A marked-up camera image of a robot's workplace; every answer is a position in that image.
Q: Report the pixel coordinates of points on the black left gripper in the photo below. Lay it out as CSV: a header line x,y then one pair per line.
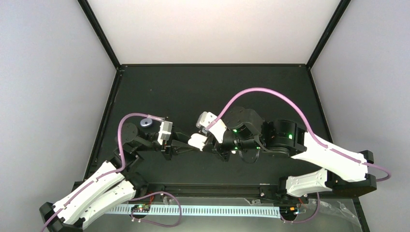
x,y
168,147

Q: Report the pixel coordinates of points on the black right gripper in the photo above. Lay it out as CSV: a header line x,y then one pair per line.
x,y
223,153

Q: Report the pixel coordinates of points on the white earbud charging case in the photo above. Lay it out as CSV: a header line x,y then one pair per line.
x,y
198,141

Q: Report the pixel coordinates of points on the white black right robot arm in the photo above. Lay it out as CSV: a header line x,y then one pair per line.
x,y
340,171

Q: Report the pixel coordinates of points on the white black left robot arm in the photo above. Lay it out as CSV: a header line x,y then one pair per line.
x,y
116,181

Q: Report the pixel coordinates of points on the purple charging case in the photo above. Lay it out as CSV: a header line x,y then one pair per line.
x,y
146,122

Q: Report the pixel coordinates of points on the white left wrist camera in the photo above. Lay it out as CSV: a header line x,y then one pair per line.
x,y
165,132

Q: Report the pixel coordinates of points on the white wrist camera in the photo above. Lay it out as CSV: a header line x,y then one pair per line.
x,y
165,132
208,122

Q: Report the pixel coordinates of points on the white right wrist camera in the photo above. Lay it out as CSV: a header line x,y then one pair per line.
x,y
208,122

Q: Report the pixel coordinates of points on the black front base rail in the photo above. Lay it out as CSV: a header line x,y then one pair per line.
x,y
215,190

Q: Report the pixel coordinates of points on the white slotted cable duct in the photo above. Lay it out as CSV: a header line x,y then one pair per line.
x,y
196,210

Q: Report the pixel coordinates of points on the black rear left frame post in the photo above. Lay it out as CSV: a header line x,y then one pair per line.
x,y
89,13

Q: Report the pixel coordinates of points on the black frame post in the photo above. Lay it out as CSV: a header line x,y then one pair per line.
x,y
89,13
330,27

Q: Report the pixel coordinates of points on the black rear right frame post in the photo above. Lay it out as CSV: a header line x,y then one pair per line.
x,y
330,27

